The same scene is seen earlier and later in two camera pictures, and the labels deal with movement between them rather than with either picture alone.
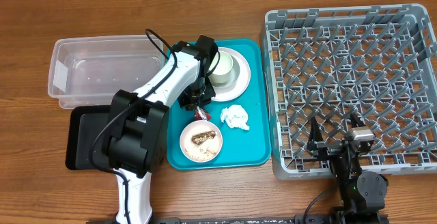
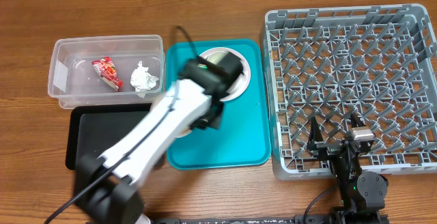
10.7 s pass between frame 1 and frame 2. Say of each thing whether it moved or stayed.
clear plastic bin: stayed
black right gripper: stayed
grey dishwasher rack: stayed
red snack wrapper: moved
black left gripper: moved
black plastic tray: stayed
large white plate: stayed
